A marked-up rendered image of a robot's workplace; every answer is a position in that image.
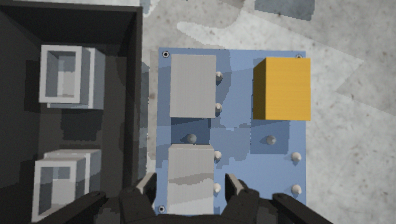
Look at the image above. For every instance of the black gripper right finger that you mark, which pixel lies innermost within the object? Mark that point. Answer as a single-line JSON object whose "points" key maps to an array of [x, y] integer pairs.
{"points": [[282, 209]]}

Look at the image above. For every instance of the grey rectangular block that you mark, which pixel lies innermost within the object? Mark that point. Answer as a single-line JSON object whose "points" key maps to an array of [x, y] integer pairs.
{"points": [[192, 86], [190, 182]]}

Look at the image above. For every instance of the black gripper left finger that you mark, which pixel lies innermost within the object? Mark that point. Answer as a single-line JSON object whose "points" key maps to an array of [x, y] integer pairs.
{"points": [[130, 207]]}

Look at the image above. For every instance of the yellow rectangular block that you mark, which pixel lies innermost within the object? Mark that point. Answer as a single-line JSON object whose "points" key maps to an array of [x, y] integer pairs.
{"points": [[281, 89]]}

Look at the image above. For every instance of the grey open-top rectangular box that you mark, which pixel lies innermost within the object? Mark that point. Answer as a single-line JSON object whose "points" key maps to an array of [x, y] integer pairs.
{"points": [[72, 77], [51, 180]]}

